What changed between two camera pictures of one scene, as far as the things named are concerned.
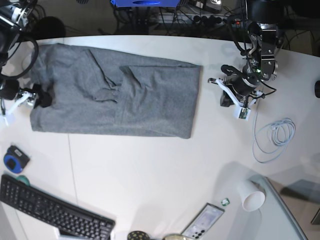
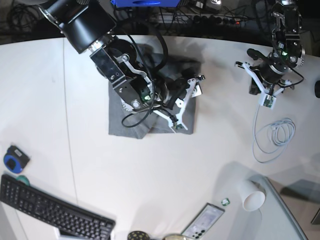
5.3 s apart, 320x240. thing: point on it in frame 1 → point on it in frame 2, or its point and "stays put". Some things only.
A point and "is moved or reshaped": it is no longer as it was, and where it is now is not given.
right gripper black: (244, 81) → (272, 70)
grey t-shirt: (99, 93) is moved or reshaped
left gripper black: (10, 88) → (177, 87)
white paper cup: (253, 196) stays put
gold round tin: (174, 236) stays put
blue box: (146, 3) stays put
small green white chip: (225, 202) stays put
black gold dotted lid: (138, 235) stays put
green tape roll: (23, 179) stays put
